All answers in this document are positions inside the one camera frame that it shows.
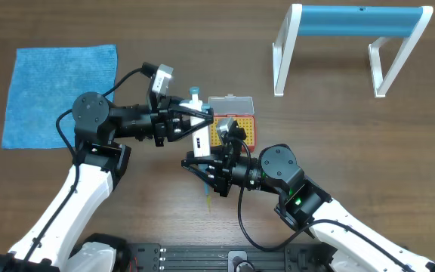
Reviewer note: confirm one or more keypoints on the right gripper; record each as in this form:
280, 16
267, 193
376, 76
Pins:
227, 170

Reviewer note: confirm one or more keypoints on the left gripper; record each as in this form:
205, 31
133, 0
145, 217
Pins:
162, 121

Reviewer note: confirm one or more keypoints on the white pipette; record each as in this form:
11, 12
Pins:
200, 138

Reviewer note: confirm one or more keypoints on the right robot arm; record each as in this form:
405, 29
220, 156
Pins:
338, 223

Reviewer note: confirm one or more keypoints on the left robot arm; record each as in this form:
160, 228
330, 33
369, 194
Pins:
89, 189

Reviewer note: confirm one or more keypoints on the red and yellow tip box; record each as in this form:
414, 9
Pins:
236, 107

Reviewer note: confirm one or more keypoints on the blue cloth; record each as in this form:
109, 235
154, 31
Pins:
55, 98

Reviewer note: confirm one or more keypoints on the white and blue stand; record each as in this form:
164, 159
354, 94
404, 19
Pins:
353, 20

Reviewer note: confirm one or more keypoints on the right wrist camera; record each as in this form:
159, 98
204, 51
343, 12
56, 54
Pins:
225, 128

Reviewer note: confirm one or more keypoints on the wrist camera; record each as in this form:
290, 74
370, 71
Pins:
225, 128
162, 78

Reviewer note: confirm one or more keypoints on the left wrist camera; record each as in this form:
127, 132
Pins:
162, 78

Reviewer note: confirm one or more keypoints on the mounting rail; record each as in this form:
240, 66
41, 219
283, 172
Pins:
202, 258

